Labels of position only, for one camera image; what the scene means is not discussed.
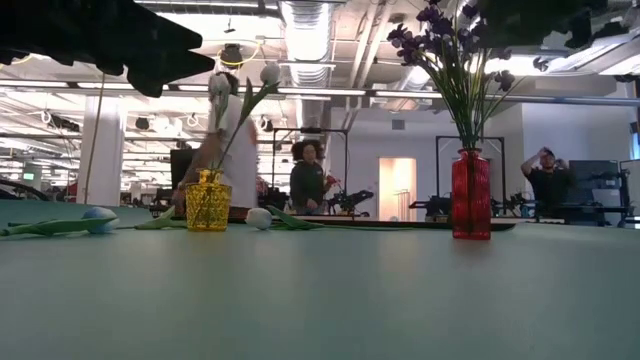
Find black overhead camera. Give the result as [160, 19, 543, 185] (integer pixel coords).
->
[219, 43, 245, 69]

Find white artificial tulip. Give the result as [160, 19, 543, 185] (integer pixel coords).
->
[207, 71, 235, 174]
[215, 62, 282, 174]
[243, 204, 414, 233]

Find white pillar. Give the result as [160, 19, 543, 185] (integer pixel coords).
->
[76, 96, 127, 207]

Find green table mat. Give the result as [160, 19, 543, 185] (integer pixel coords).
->
[0, 199, 640, 360]

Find silver ceiling air duct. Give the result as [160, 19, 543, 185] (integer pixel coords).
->
[278, 0, 335, 132]

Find dark monitor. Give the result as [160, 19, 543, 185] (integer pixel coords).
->
[567, 159, 626, 209]

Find black background frame stand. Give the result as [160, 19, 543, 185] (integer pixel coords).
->
[271, 126, 351, 214]

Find blue tulip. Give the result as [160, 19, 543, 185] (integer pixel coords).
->
[0, 205, 120, 238]

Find black background robot arms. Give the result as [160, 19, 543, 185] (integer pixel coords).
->
[327, 188, 376, 218]

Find black monitor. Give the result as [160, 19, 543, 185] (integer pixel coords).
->
[169, 148, 202, 191]

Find yellow glass vase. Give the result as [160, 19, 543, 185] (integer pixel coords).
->
[184, 167, 234, 233]

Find person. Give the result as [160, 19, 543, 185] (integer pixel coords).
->
[288, 139, 332, 216]
[172, 72, 260, 214]
[519, 146, 572, 207]

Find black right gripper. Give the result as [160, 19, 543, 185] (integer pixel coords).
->
[477, 0, 594, 49]

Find red glass vase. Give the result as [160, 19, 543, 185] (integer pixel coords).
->
[451, 147, 493, 242]

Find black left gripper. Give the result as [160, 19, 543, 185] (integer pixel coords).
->
[0, 0, 217, 99]

